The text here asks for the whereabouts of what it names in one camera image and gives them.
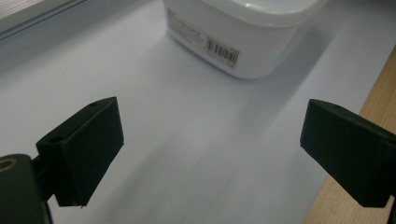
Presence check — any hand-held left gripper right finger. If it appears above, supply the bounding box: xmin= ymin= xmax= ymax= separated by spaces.
xmin=299 ymin=98 xmax=396 ymax=209

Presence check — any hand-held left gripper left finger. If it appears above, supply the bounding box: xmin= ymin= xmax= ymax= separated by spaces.
xmin=35 ymin=96 xmax=125 ymax=208

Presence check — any white plastic food container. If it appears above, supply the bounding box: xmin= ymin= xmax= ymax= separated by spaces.
xmin=162 ymin=0 xmax=330 ymax=80

